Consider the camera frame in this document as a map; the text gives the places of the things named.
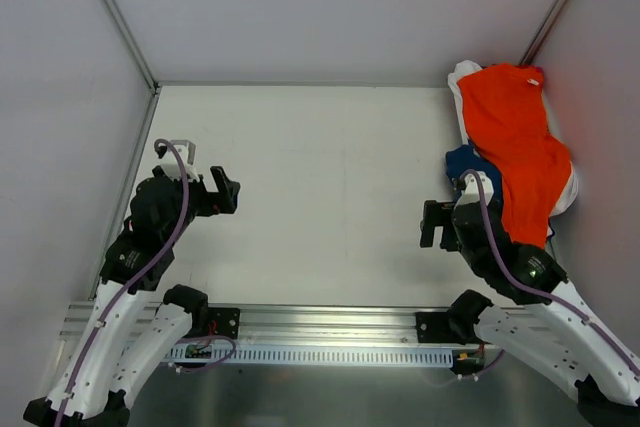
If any orange t shirt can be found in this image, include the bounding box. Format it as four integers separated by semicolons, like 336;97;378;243
457;62;573;249

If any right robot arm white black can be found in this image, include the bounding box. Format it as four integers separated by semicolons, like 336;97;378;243
416;200;639;426

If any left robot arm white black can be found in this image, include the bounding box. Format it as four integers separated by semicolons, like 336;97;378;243
23;139;240;426

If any blue t shirt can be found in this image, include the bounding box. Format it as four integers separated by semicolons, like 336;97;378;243
444;144;503;207

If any white t shirt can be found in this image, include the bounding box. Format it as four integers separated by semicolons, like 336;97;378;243
447;59;580;243

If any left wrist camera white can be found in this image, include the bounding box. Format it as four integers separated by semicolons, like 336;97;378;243
158;157;199;182

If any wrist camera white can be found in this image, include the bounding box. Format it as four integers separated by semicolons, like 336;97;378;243
158;157;199;182
456;173;494;205

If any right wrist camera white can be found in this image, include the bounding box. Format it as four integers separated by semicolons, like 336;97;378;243
456;173;494;205

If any left table edge rail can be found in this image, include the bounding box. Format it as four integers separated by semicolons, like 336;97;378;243
86;86;161;300

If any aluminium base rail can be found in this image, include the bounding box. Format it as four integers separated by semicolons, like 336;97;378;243
58;299;544;348

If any white slotted cable duct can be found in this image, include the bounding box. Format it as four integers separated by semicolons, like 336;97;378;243
163;343;454;369

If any right corner aluminium post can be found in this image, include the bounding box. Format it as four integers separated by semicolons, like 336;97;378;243
519;0;570;65

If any corner aluminium post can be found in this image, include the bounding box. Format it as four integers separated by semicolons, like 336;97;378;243
519;0;570;65
100;0;159;92

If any left corner aluminium post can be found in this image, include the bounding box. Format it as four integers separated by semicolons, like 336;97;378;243
100;0;159;92

